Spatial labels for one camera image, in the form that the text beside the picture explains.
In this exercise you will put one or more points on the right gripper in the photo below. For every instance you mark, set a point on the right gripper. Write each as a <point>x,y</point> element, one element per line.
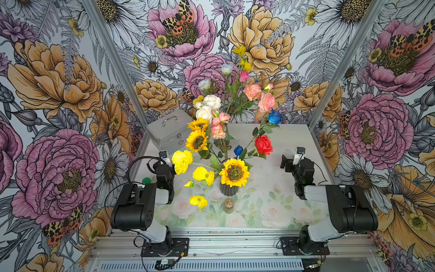
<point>292,166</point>

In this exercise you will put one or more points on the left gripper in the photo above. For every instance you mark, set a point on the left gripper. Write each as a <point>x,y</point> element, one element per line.
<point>165,175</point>

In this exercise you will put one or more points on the yellow ranunculus flower stem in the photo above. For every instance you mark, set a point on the yellow ranunculus flower stem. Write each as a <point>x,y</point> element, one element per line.
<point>195,183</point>

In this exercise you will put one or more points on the large sunflower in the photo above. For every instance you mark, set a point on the large sunflower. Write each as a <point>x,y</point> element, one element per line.
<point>235,173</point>

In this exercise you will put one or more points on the sunflower stem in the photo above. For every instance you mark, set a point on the sunflower stem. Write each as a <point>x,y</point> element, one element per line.
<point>197,143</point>

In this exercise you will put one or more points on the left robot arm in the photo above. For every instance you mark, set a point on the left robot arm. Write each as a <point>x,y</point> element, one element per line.
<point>134,211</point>

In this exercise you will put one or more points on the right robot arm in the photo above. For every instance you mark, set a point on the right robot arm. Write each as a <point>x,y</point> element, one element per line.
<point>349,211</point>

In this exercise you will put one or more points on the front ribbed glass vase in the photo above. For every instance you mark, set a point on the front ribbed glass vase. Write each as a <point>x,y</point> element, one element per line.
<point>228,191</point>

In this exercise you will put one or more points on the ribbed glass vase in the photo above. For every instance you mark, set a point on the ribbed glass vase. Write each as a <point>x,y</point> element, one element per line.
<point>219,135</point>
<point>228,191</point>

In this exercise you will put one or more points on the back ribbed glass vase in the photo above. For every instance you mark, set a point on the back ribbed glass vase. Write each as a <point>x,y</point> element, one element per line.
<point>219,135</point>

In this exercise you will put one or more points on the green cap white bottle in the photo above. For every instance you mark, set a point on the green cap white bottle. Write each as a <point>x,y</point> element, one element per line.
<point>146,180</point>

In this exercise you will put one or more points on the grey metal case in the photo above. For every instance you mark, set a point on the grey metal case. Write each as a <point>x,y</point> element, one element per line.
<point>170,132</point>

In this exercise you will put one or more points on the floral table mat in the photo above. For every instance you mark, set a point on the floral table mat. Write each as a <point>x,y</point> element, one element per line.
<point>255,206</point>

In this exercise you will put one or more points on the red rose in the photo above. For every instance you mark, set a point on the red rose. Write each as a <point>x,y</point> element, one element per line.
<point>263,147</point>

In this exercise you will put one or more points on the blue rose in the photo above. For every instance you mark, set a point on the blue rose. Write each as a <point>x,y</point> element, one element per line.
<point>267,124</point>

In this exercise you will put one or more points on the pink carnation stem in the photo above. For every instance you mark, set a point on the pink carnation stem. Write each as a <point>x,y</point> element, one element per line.
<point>224,119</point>

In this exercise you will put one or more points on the small blue rosebud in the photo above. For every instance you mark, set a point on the small blue rosebud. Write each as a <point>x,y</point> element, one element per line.
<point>238,150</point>

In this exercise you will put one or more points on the small glass spice jar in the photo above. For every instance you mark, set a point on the small glass spice jar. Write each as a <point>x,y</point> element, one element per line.
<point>228,205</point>

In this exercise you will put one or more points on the white rose bunch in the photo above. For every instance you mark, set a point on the white rose bunch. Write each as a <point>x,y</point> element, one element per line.
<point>209,104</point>

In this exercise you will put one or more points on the pink rose bunch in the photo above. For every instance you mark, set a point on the pink rose bunch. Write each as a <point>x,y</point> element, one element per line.
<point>258,90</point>

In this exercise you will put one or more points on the small yellow wildflower sprig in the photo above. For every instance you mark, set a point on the small yellow wildflower sprig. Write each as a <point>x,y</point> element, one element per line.
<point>243,63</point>

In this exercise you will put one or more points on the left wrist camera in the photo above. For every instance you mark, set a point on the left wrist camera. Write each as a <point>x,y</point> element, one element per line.
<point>165,157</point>

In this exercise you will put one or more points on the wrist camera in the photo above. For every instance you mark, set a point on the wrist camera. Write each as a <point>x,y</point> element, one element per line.
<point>299,155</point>
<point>165,157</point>

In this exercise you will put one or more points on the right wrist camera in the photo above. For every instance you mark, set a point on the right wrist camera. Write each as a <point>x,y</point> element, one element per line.
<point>299,155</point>

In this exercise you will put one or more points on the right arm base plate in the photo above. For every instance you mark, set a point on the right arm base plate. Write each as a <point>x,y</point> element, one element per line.
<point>292,246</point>

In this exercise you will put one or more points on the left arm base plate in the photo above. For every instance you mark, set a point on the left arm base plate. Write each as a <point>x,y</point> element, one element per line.
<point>178,246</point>

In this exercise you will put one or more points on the aluminium rail frame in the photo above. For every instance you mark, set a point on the aluminium rail frame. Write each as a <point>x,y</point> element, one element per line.
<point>231,250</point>

